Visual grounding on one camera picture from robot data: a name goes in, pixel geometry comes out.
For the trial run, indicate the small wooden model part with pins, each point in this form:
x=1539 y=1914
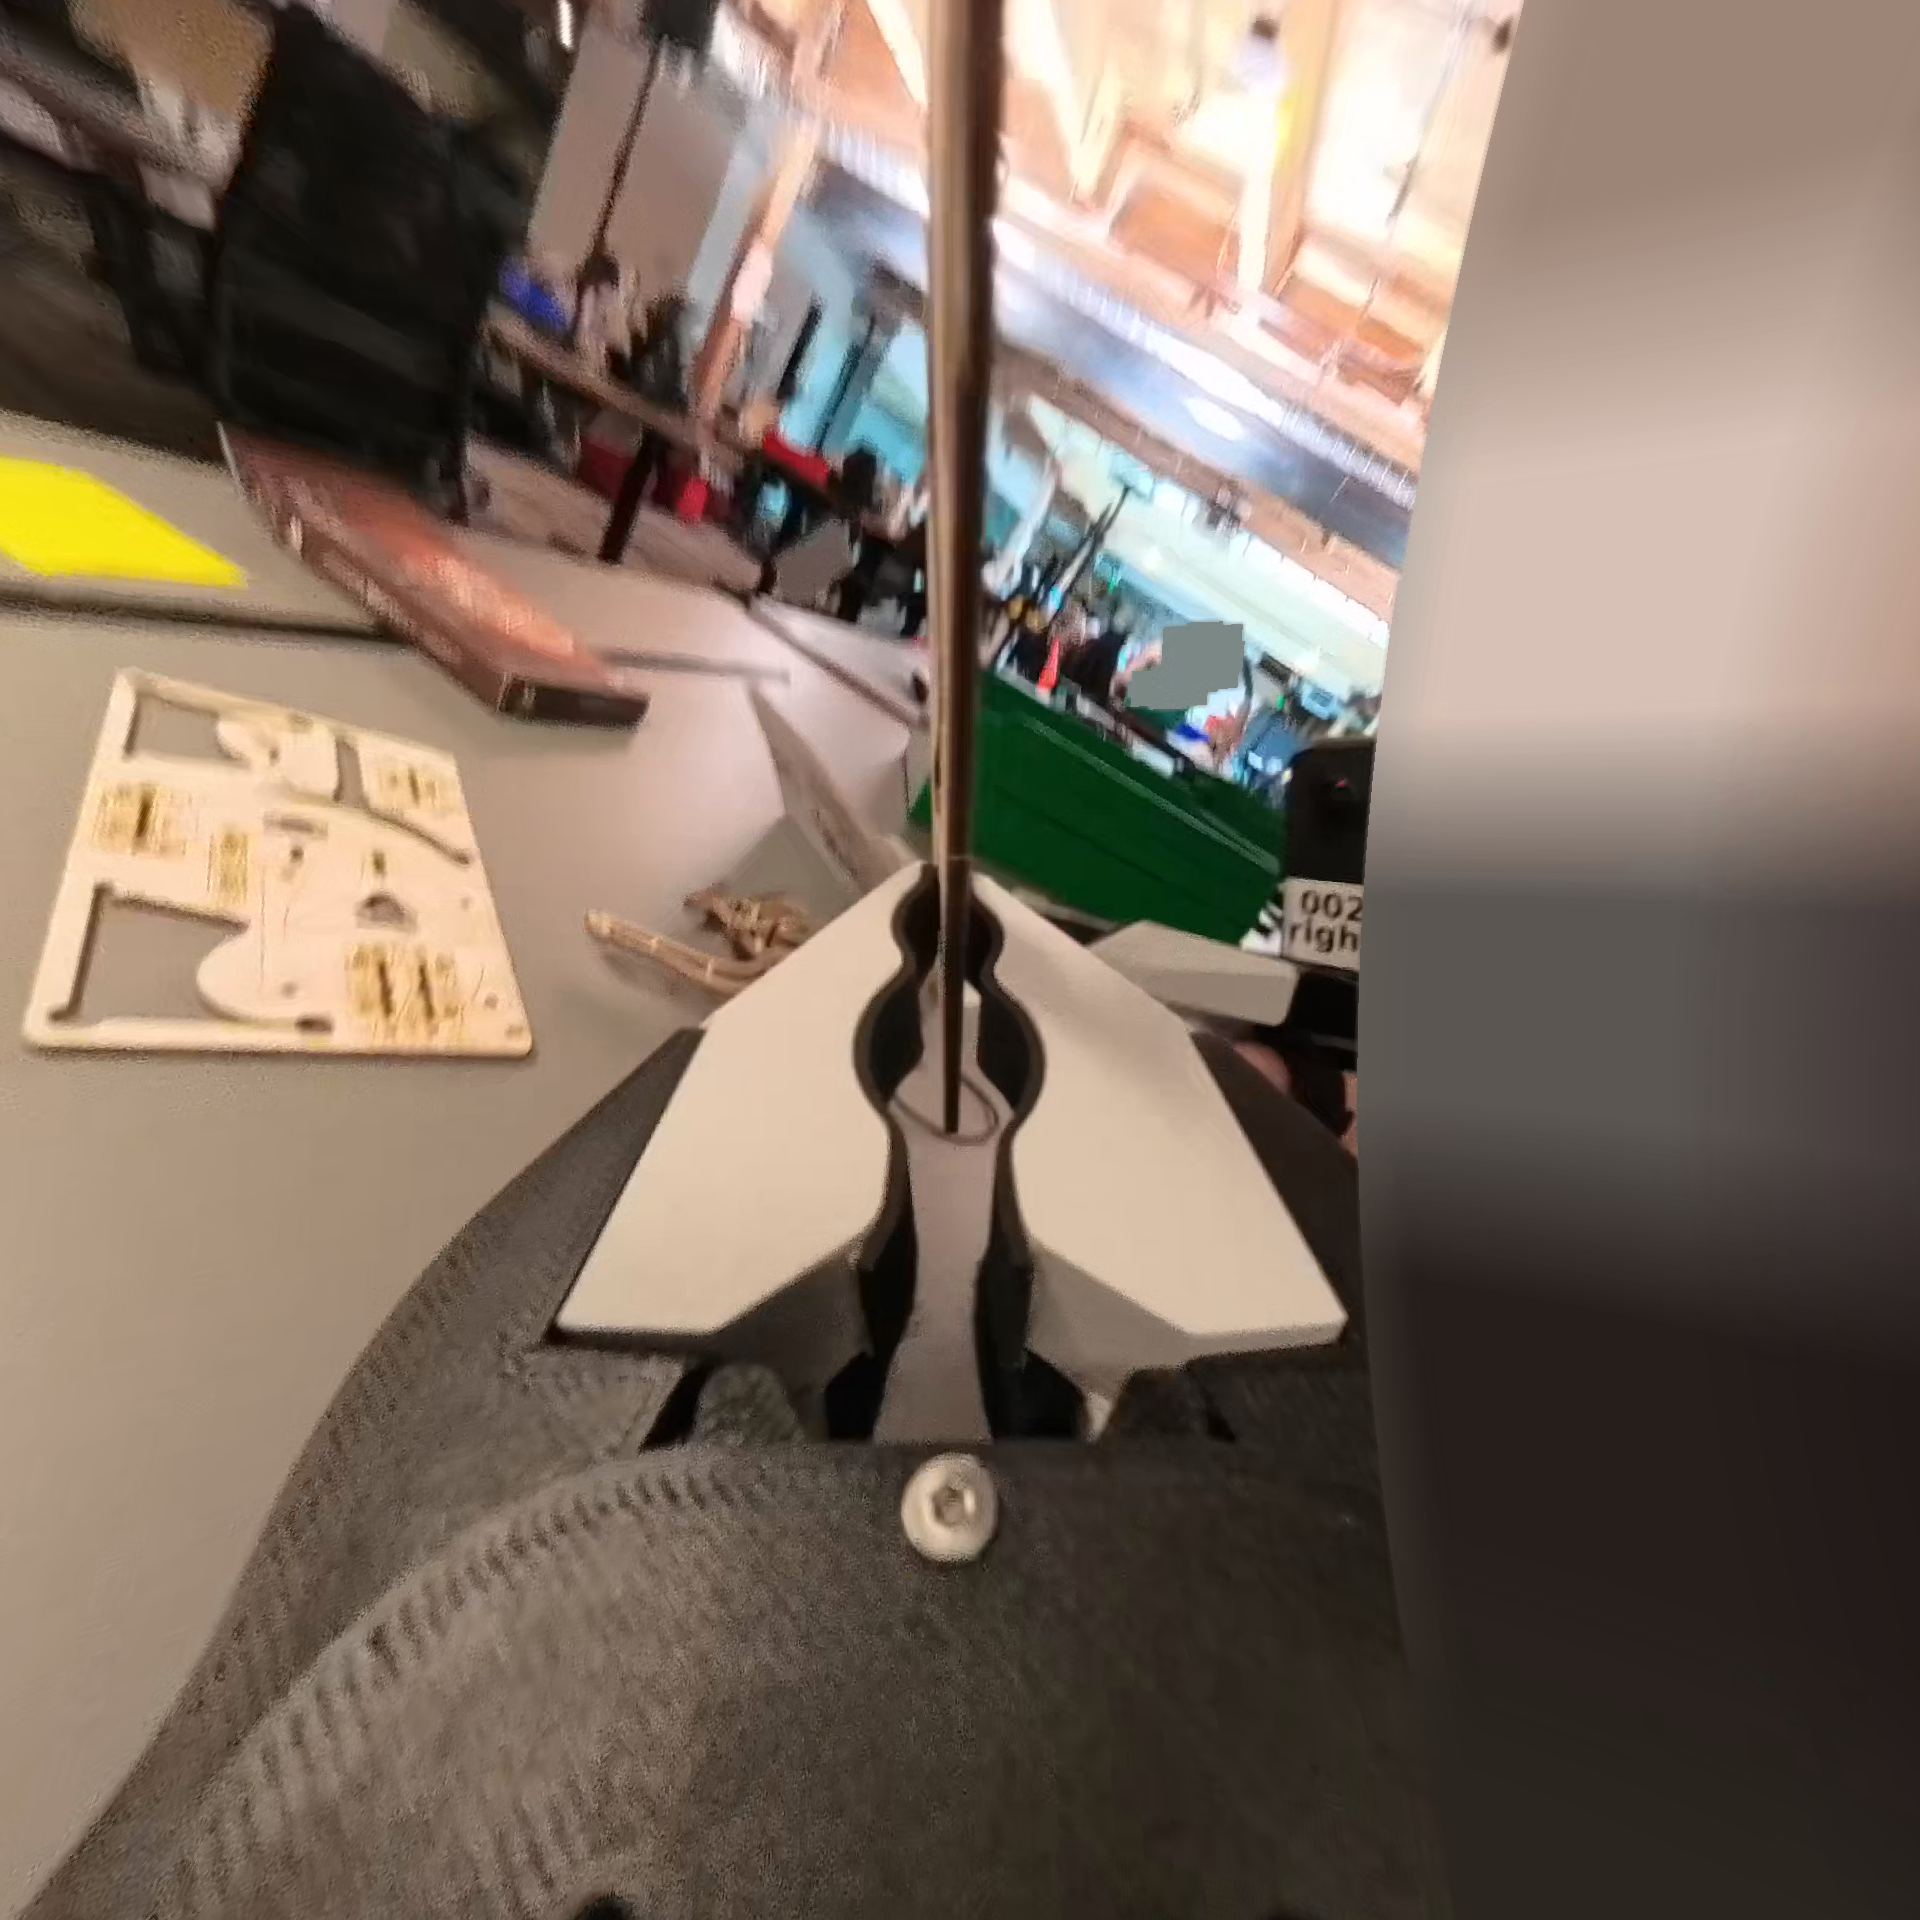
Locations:
x=659 y=953
x=750 y=916

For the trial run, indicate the green plastic bin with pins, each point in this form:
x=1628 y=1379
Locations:
x=1110 y=809

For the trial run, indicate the yellow sticky note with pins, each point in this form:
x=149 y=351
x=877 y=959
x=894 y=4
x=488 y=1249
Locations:
x=89 y=526

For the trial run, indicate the white instruction paper sheet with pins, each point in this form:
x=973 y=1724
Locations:
x=818 y=817

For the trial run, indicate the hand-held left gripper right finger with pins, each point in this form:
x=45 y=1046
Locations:
x=1155 y=1169

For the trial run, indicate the black office chair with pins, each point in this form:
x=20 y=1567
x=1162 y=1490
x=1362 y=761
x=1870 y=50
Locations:
x=360 y=226

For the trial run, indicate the pale wooden model parts sheet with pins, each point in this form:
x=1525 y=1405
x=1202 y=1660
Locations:
x=286 y=884

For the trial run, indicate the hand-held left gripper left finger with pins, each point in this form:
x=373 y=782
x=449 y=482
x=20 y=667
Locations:
x=750 y=1141

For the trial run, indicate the red-brown cardboard box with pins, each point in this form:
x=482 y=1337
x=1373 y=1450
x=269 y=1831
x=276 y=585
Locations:
x=433 y=600

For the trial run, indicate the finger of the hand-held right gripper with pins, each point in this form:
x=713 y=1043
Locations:
x=1200 y=971

